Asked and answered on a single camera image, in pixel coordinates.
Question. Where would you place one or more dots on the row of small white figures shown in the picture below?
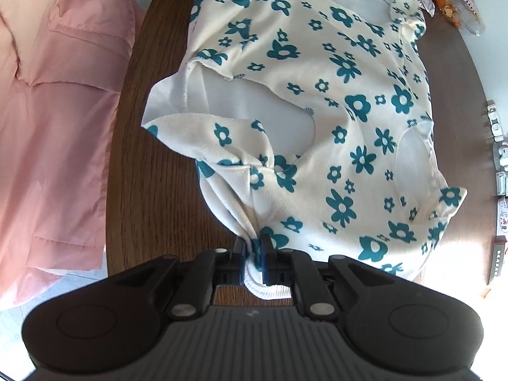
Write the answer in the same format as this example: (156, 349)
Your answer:
(494, 121)

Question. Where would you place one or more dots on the white teal floral garment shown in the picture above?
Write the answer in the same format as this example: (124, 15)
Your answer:
(317, 119)

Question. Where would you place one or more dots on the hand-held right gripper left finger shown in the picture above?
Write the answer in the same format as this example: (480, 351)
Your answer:
(239, 264)

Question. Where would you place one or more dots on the person's pink clothing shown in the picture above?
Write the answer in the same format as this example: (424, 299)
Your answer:
(55, 127)

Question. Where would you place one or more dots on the dark small box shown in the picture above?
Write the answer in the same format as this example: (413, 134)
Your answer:
(498, 260)

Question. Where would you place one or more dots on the green topped small box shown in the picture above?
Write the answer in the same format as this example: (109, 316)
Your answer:
(503, 184)

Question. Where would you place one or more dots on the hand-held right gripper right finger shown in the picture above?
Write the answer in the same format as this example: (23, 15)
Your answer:
(265, 264)

